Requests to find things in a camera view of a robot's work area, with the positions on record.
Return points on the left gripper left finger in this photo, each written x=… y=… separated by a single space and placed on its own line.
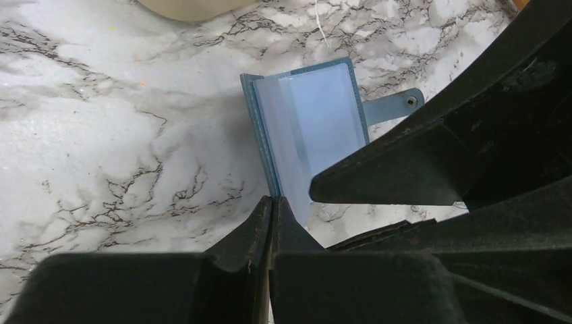
x=224 y=284

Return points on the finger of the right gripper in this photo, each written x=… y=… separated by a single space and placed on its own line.
x=510 y=261
x=500 y=131

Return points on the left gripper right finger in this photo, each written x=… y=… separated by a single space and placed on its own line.
x=309 y=284

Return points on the blue leather card holder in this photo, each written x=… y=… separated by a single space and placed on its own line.
x=308 y=119

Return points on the beige oval tray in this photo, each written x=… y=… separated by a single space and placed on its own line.
x=193 y=10

